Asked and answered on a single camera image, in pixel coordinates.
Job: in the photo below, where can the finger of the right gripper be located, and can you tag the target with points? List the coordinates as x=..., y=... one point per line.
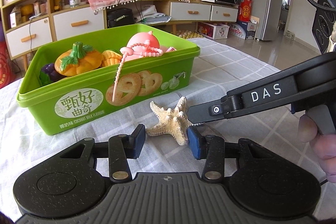
x=207, y=112

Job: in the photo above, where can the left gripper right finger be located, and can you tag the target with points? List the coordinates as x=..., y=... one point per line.
x=211, y=148

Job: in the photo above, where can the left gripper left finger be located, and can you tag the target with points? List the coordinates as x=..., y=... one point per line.
x=121, y=148

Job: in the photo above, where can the beige starfish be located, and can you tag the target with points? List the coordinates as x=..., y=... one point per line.
x=172, y=122

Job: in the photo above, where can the yellow toy pumpkin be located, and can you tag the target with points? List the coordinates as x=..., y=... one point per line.
x=81, y=58

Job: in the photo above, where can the pink toy pig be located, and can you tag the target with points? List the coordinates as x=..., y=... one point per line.
x=142, y=44

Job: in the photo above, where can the purple toy grapes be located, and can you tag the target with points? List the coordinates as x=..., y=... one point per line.
x=49, y=75

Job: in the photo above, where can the person right hand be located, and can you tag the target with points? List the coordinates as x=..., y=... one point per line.
x=324, y=146

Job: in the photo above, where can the green plastic cookie box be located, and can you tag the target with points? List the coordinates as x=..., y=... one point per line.
x=76, y=100

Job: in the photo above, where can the yellow egg tray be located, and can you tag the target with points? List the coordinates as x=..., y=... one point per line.
x=186, y=34

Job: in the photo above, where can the yellow toy corn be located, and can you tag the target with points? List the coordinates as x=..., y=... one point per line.
x=110, y=58

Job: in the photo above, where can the grey checked tablecloth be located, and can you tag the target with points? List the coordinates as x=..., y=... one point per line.
x=243, y=182

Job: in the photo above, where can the low cabinet with drawers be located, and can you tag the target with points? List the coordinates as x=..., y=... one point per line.
x=181, y=12

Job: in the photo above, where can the black bag on shelf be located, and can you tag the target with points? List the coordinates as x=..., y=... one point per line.
x=119, y=17

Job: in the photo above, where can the red printed bucket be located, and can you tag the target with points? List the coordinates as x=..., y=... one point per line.
x=7, y=75

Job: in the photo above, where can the wooden cabinet with drawers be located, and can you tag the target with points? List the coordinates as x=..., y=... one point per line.
x=25, y=38

